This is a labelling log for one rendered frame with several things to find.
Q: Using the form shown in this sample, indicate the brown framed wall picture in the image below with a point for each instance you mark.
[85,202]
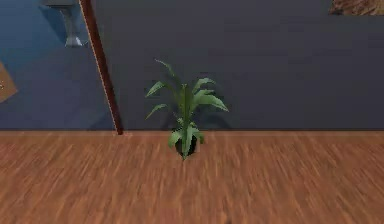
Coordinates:
[358,6]

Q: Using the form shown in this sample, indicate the dark brown door frame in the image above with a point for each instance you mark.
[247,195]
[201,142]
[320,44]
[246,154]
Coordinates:
[101,66]

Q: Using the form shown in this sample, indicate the green house plant black pot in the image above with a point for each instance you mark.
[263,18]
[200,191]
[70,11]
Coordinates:
[185,110]

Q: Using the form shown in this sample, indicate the grey pedestal sink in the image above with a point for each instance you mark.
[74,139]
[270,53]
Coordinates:
[71,26]

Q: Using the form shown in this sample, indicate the light brown wooden cupboard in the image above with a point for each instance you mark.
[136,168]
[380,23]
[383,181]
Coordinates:
[5,85]

